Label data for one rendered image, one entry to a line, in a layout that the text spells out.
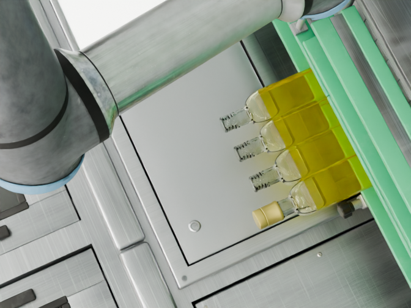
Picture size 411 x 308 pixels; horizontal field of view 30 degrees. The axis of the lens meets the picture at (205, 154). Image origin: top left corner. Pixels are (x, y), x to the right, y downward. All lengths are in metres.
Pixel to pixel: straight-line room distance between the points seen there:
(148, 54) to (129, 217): 0.62
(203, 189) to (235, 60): 0.27
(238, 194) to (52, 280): 0.38
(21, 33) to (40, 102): 0.07
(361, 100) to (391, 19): 0.14
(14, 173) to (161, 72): 0.19
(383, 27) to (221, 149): 0.39
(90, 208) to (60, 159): 0.62
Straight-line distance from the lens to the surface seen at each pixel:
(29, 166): 0.81
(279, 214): 1.29
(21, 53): 0.73
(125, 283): 1.42
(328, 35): 1.26
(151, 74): 0.85
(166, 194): 1.42
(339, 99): 1.30
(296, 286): 1.45
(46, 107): 0.75
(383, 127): 1.23
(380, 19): 1.27
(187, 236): 1.41
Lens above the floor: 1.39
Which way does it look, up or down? 9 degrees down
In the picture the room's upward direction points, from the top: 114 degrees counter-clockwise
